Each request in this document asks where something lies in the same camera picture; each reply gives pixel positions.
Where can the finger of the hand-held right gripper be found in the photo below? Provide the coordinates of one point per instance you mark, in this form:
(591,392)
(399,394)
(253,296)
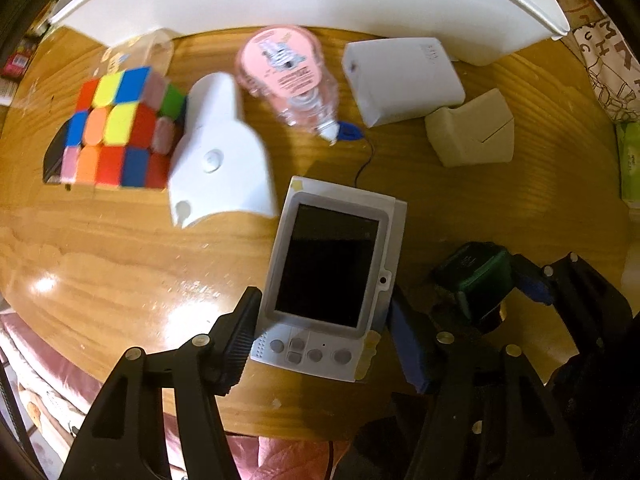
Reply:
(535,285)
(480,312)

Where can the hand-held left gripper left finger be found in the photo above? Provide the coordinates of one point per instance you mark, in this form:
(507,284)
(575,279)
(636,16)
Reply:
(240,345)

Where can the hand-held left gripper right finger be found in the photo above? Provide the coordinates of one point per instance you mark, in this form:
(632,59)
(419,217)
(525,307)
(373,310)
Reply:
(410,350)

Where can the small green bottle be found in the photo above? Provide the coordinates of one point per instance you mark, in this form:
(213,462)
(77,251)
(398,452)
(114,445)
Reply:
(472,265)

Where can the white handheld screen device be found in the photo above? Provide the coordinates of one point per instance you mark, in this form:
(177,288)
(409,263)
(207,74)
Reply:
(325,260)

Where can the beige wedge eraser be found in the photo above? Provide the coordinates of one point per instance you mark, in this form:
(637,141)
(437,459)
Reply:
(470,130)

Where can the white plastic device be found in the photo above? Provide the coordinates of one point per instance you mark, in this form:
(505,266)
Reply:
(220,170)

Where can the white charger block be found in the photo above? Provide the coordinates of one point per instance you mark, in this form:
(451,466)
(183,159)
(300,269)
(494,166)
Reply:
(400,80)

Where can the multicoloured puzzle cube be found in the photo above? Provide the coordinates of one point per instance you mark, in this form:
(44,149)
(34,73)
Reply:
(115,125)

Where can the small black object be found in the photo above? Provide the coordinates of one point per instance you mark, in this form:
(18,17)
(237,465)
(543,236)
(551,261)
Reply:
(54,160)

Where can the green tissue pack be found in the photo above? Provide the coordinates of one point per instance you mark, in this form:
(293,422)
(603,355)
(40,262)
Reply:
(630,165)

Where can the pink bedding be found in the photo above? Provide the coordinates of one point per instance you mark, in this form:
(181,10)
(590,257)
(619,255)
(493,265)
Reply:
(50,385)

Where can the patterned fabric bag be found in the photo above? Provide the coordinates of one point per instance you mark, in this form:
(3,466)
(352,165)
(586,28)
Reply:
(610,70)

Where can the red packet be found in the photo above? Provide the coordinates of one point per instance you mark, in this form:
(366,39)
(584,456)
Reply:
(19,62)

